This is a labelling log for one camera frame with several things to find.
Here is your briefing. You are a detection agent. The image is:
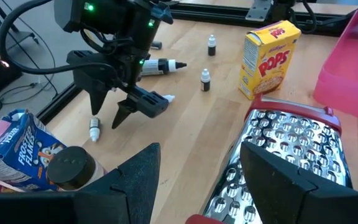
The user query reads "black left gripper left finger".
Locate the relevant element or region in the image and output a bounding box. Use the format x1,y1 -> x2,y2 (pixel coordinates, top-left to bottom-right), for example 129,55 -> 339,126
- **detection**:
0,142 -> 162,224

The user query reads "yellow Corn Pops cereal box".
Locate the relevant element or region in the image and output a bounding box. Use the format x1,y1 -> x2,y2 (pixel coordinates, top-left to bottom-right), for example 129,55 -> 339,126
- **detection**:
238,20 -> 303,101

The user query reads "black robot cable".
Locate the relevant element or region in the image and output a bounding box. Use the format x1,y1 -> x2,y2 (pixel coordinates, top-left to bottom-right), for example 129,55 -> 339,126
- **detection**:
0,0 -> 119,75

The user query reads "small labelled dropper bottle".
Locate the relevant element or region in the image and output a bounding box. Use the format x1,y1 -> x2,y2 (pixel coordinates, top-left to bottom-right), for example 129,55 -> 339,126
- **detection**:
88,117 -> 101,143

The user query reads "large black white-capped bottle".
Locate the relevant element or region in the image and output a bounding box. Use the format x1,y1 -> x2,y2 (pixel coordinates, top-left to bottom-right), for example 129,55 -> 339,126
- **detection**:
140,58 -> 188,77

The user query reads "small black dropper bottle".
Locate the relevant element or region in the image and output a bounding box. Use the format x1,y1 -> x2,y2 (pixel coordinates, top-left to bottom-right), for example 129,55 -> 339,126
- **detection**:
200,68 -> 212,92
207,34 -> 218,57

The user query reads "blue Frosted Flakes cereal box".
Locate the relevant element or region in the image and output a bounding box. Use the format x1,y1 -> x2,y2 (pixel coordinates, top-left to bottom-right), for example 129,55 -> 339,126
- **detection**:
0,108 -> 68,192

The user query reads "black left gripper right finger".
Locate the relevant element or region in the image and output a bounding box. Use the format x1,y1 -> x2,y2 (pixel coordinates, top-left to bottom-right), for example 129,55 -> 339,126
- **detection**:
240,141 -> 358,224

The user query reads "pink plastic bin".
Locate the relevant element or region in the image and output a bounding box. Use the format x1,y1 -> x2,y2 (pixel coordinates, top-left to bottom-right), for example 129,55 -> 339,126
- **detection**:
312,7 -> 358,125

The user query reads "red-handled steel box grater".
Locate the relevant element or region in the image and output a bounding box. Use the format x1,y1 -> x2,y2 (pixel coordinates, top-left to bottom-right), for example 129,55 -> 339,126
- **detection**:
185,93 -> 354,224

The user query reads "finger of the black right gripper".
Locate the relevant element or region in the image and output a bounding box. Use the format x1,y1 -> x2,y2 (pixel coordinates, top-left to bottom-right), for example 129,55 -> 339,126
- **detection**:
87,88 -> 110,116
112,99 -> 138,130

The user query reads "spice jar black lid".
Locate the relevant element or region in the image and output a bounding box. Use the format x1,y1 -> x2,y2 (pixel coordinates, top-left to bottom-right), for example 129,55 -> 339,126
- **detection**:
47,146 -> 108,192

